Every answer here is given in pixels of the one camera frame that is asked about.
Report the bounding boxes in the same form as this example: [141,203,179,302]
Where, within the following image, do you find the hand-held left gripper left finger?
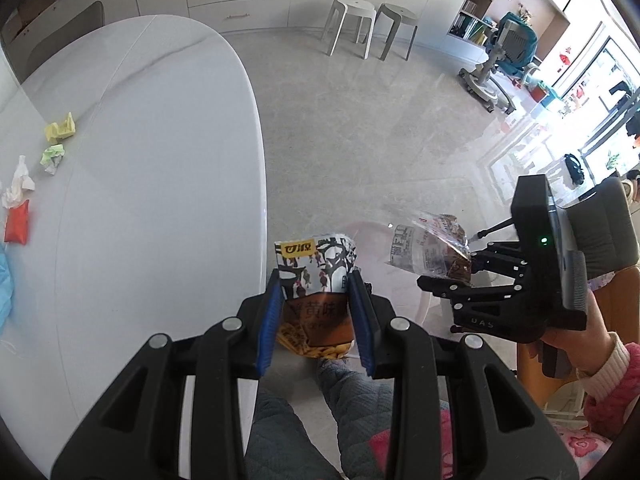
[50,269,287,480]

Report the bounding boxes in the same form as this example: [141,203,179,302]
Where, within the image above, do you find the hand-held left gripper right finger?
[347,269,580,480]

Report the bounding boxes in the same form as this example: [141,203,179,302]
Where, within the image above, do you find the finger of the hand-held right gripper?
[469,241,527,272]
[416,274,524,307]

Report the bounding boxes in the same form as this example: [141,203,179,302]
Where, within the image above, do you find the pink translucent bin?
[345,217,435,333]

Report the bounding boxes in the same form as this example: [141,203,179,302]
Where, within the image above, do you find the clear plastic snack wrapper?
[385,212,474,289]

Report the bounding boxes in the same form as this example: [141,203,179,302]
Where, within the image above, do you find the brown printed snack packet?
[274,233,359,362]

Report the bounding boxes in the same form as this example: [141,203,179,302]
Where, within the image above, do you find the person's right forearm pink sleeve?
[575,335,640,441]

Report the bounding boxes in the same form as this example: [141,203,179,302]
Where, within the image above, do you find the person's right hand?
[541,291,618,376]

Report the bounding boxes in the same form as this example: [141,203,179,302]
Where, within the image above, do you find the grey armchair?
[564,176,640,282]

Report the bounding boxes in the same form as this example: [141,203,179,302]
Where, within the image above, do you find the person's legs grey pants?
[244,357,401,480]

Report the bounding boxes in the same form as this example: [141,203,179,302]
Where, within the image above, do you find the black bag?
[563,153,587,187]

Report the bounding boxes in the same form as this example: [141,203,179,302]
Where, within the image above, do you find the pink floral garment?
[370,400,617,480]

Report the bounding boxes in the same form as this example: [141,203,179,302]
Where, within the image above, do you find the teal and grey desk chair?
[457,10,544,114]

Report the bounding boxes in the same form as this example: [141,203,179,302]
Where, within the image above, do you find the grey stool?
[375,3,419,62]

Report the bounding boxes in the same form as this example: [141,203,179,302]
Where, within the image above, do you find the wooden bookshelf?
[445,0,572,61]

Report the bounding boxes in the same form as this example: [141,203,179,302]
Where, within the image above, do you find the blue face mask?
[0,250,12,331]

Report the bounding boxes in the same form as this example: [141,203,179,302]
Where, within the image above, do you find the red packet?
[4,199,31,246]

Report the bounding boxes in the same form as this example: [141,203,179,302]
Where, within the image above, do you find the green crumpled paper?
[40,144,67,176]

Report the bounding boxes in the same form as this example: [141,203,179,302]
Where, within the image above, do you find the white stool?
[321,0,377,60]

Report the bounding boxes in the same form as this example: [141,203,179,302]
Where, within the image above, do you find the yellow crumpled paper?
[45,112,77,143]

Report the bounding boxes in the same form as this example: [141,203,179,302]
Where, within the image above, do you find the white crumpled tissue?
[1,155,36,208]

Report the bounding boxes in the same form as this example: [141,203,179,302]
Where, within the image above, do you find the grey dining chair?
[12,1,106,83]

